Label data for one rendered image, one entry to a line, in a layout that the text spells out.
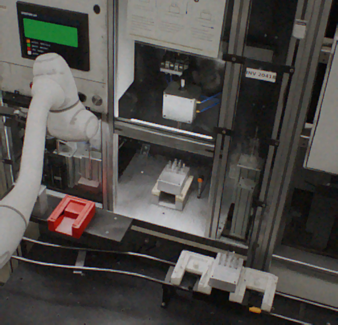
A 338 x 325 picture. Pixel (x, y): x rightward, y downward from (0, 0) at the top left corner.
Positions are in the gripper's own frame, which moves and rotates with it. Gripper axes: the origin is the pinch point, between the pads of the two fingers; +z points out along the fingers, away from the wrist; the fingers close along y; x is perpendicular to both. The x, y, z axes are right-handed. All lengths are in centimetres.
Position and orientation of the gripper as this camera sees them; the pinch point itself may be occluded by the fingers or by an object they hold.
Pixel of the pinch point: (1, 117)
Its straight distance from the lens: 206.8
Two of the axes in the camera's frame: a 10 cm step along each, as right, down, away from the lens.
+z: -8.4, -1.1, 5.3
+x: -2.9, 9.2, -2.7
